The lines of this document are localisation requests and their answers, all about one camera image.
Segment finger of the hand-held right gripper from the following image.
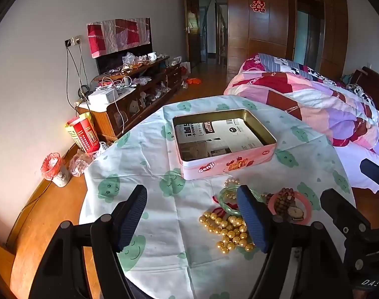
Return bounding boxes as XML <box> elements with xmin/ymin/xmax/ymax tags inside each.
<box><xmin>360</xmin><ymin>158</ymin><xmax>379</xmax><ymax>191</ymax></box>
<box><xmin>320</xmin><ymin>188</ymin><xmax>370</xmax><ymax>235</ymax></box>

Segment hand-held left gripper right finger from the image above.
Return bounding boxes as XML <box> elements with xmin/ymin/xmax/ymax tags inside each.
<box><xmin>236</xmin><ymin>185</ymin><xmax>345</xmax><ymax>299</ymax></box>

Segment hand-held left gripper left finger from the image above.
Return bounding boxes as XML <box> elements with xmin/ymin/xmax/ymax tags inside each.
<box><xmin>29</xmin><ymin>184</ymin><xmax>148</xmax><ymax>299</ymax></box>

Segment gold pearl necklace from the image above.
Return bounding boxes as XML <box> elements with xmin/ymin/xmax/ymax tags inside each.
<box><xmin>199</xmin><ymin>210</ymin><xmax>255</xmax><ymax>254</ymax></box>

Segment pink bangle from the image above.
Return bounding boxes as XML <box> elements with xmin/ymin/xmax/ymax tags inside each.
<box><xmin>267</xmin><ymin>191</ymin><xmax>314</xmax><ymax>225</ymax></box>

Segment brown wooden bead bracelet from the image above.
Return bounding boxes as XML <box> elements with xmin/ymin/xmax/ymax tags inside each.
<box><xmin>264</xmin><ymin>187</ymin><xmax>297</xmax><ymax>217</ymax></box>

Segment green jade bangle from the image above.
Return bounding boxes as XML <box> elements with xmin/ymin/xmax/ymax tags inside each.
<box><xmin>218</xmin><ymin>184</ymin><xmax>265</xmax><ymax>215</ymax></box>

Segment gold wristwatch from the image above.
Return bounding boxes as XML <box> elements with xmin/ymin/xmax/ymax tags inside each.
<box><xmin>286</xmin><ymin>204</ymin><xmax>305</xmax><ymax>223</ymax></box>

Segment pink tin box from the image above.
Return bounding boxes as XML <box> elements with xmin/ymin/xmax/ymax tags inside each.
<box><xmin>172</xmin><ymin>109</ymin><xmax>277</xmax><ymax>180</ymax></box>

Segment white bed sheet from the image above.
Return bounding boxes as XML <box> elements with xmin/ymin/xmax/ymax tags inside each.
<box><xmin>334</xmin><ymin>145</ymin><xmax>379</xmax><ymax>194</ymax></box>

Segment green cloud print tablecloth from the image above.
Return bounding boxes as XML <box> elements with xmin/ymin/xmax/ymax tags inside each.
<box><xmin>79</xmin><ymin>95</ymin><xmax>356</xmax><ymax>299</ymax></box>

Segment clear plastic bag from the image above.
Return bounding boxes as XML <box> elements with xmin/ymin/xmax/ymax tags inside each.
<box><xmin>68</xmin><ymin>142</ymin><xmax>107</xmax><ymax>177</ymax></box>

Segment wooden bed headboard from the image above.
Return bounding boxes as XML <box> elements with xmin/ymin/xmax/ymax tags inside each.
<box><xmin>351</xmin><ymin>66</ymin><xmax>379</xmax><ymax>114</ymax></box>

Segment bin with red bag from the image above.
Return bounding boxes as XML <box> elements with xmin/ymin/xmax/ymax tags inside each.
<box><xmin>41</xmin><ymin>152</ymin><xmax>71</xmax><ymax>188</ymax></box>

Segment red and yellow bag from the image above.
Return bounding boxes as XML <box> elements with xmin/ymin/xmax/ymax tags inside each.
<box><xmin>65</xmin><ymin>112</ymin><xmax>100</xmax><ymax>153</ymax></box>

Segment pink patchwork quilt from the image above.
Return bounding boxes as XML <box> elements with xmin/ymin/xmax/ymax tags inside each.
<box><xmin>223</xmin><ymin>53</ymin><xmax>379</xmax><ymax>158</ymax></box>

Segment white cardboard box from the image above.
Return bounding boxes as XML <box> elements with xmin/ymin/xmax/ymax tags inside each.
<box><xmin>88</xmin><ymin>88</ymin><xmax>119</xmax><ymax>105</ymax></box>

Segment wooden television cabinet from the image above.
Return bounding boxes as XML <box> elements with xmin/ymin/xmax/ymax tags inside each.
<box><xmin>77</xmin><ymin>55</ymin><xmax>183</xmax><ymax>142</ymax></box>

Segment black television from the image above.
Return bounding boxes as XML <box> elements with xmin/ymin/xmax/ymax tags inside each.
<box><xmin>94</xmin><ymin>17</ymin><xmax>154</xmax><ymax>75</ymax></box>

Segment wooden door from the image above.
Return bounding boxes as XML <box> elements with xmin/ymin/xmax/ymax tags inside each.
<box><xmin>183</xmin><ymin>0</ymin><xmax>202</xmax><ymax>69</ymax></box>

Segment wooden wardrobe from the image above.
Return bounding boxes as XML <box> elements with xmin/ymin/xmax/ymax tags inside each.
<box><xmin>226</xmin><ymin>0</ymin><xmax>348</xmax><ymax>83</ymax></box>

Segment red and white cloth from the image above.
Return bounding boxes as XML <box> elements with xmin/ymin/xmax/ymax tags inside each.
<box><xmin>87</xmin><ymin>18</ymin><xmax>151</xmax><ymax>59</ymax></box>

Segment red string bracelet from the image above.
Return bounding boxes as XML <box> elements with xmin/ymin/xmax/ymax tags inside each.
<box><xmin>212</xmin><ymin>196</ymin><xmax>240</xmax><ymax>219</ymax></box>

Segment cream bead bracelet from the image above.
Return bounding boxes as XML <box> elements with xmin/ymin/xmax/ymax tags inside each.
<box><xmin>223</xmin><ymin>178</ymin><xmax>241</xmax><ymax>203</ymax></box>

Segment white cable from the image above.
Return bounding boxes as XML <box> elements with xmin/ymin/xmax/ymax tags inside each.
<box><xmin>110</xmin><ymin>78</ymin><xmax>131</xmax><ymax>134</ymax></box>

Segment black cables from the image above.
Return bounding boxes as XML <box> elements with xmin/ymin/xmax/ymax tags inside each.
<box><xmin>66</xmin><ymin>42</ymin><xmax>90</xmax><ymax>109</ymax></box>

